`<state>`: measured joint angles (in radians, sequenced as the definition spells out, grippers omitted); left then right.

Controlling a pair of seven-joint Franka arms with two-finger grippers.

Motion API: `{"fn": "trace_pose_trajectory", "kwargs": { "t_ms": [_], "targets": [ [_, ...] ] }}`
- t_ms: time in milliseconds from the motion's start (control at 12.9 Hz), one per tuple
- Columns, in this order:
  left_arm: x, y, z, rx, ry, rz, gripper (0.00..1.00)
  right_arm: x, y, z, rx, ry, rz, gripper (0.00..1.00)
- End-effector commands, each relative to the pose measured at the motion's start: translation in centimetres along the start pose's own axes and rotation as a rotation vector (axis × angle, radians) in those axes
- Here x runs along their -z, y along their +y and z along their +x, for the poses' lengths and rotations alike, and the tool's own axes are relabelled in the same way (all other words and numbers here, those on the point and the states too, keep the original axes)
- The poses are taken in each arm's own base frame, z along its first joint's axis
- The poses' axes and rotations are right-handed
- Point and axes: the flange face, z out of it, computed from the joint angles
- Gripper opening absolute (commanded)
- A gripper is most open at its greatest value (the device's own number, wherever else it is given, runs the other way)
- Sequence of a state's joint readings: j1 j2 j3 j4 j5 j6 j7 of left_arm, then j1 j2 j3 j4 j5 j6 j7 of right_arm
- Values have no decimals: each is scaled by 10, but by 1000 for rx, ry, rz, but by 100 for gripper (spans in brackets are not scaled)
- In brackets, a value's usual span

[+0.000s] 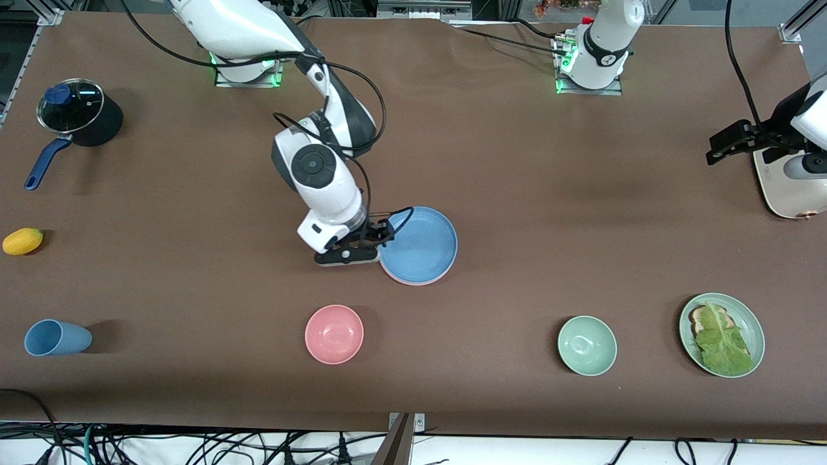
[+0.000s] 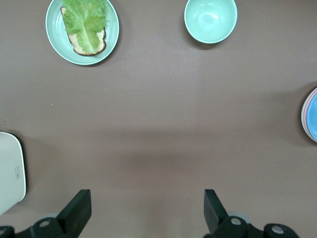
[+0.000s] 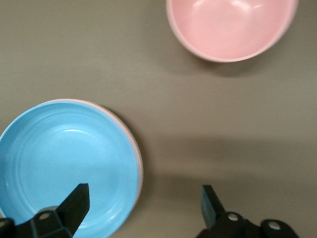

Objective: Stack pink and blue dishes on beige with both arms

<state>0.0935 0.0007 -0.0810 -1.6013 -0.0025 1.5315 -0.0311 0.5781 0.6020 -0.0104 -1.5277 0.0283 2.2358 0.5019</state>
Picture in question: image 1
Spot blue plate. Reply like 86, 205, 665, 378
379, 206, 459, 285

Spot pink plate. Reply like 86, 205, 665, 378
380, 258, 457, 287

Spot pink bowl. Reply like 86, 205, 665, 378
304, 304, 364, 366

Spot brown table cover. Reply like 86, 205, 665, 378
0, 13, 827, 441

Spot toast slice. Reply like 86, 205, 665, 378
689, 305, 734, 336

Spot green plate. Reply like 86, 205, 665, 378
678, 293, 766, 378

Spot green lettuce leaf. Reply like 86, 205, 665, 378
695, 301, 755, 377

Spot grey metal box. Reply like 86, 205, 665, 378
377, 0, 474, 20

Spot green bowl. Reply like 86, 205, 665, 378
557, 315, 618, 377

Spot glass lid with blue knob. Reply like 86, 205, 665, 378
37, 78, 105, 134

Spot blue cup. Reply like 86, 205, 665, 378
24, 319, 93, 357

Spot yellow mango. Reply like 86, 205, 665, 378
2, 227, 44, 256

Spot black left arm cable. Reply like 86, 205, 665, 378
725, 0, 776, 130

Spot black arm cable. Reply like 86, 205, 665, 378
120, 0, 415, 228
725, 0, 776, 130

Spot aluminium frame profile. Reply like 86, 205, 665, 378
779, 0, 827, 45

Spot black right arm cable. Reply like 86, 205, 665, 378
120, 0, 415, 228

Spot dark metal post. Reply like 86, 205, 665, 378
372, 413, 414, 465

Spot black base cable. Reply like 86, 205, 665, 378
446, 23, 569, 59

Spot black saucepan with blue handle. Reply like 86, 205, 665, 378
25, 94, 123, 192

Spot black cable loop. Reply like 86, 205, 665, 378
0, 388, 62, 465

